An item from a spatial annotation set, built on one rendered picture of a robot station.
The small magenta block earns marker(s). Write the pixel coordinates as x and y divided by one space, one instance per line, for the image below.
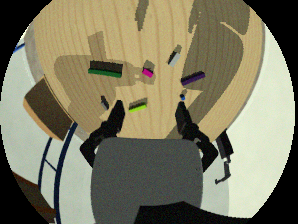
147 72

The purple rod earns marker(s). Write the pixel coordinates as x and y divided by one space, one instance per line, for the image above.
193 78

